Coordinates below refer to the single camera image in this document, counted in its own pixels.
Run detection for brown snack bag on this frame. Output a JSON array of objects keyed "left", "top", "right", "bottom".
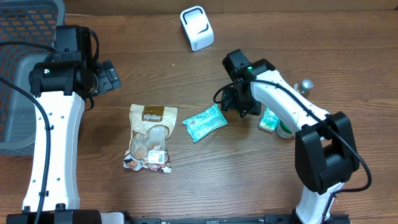
[{"left": 123, "top": 104, "right": 178, "bottom": 174}]

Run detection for yellow dish soap bottle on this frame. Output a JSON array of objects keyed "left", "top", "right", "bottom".
[{"left": 294, "top": 79, "right": 313, "bottom": 98}]

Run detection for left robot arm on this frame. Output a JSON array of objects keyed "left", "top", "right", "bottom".
[{"left": 6, "top": 25, "right": 130, "bottom": 223}]

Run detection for white barcode scanner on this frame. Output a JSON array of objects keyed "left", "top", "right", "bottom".
[{"left": 180, "top": 6, "right": 215, "bottom": 52}]

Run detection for teal tissue pack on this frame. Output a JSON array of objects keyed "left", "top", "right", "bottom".
[{"left": 258, "top": 107, "right": 279, "bottom": 133}]

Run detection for green lidded jar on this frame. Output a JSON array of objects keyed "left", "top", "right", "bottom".
[{"left": 275, "top": 120, "right": 294, "bottom": 139}]

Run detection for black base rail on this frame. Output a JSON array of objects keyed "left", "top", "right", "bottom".
[{"left": 124, "top": 213, "right": 351, "bottom": 224}]

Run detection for grey plastic shopping basket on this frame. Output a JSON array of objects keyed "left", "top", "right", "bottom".
[{"left": 0, "top": 0, "right": 67, "bottom": 156}]

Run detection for teal wafer packet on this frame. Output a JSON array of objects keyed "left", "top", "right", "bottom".
[{"left": 183, "top": 104, "right": 228, "bottom": 142}]

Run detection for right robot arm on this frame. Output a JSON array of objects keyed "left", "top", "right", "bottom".
[{"left": 221, "top": 49, "right": 359, "bottom": 223}]

